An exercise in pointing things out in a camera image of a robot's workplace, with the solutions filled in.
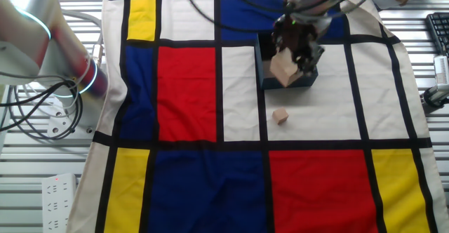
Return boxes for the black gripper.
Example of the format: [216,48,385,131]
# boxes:
[272,17,326,76]

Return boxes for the Mondrian colour block cloth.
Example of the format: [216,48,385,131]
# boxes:
[66,0,449,233]

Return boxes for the small wooden cube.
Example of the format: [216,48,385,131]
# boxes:
[272,107,290,125]

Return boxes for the blue square gift box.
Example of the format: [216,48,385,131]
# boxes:
[255,32,319,90]

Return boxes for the large wooden cube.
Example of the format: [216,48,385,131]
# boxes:
[269,47,304,88]

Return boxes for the black cable bundle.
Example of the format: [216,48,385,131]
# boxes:
[0,78,85,142]

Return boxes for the silver camera with black cable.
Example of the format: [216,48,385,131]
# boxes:
[422,55,449,108]

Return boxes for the black keyboard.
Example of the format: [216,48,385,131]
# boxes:
[425,11,449,57]

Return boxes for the white power strip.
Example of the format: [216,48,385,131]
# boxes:
[41,172,79,233]

